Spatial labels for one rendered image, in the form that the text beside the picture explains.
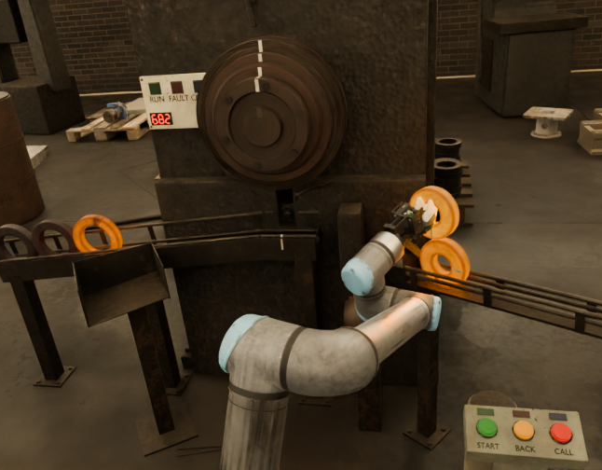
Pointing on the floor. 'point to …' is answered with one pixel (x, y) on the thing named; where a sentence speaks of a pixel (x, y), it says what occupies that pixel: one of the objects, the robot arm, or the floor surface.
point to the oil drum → (9, 168)
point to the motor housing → (372, 415)
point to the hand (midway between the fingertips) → (433, 206)
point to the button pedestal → (505, 449)
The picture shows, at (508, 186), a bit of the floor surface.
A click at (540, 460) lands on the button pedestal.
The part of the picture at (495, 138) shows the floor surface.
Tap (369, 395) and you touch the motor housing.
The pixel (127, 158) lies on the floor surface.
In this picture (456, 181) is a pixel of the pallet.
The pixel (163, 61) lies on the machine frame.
